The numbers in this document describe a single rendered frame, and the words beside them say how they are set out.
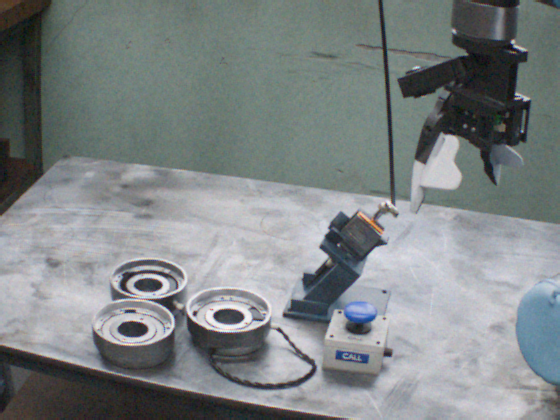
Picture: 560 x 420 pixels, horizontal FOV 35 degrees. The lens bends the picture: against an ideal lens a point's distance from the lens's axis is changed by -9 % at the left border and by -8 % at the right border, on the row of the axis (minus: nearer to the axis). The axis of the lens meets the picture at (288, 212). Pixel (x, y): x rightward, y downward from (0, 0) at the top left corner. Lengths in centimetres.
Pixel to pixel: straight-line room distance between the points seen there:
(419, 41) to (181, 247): 143
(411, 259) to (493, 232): 18
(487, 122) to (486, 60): 7
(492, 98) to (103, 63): 206
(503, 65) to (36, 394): 92
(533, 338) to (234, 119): 199
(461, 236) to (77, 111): 178
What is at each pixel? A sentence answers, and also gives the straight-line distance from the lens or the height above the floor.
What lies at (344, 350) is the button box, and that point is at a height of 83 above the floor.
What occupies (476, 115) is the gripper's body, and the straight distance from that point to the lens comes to 100.
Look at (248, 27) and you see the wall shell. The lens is 274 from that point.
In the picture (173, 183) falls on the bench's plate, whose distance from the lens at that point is 159.
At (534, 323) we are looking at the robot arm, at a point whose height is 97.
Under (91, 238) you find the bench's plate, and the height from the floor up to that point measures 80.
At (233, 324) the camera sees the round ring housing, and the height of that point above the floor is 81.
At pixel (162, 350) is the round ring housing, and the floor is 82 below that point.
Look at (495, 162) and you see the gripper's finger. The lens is 111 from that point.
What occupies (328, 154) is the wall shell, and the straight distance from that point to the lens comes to 281.
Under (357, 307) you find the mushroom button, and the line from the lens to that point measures 112.
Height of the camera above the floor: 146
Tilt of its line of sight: 26 degrees down
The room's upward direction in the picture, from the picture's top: 4 degrees clockwise
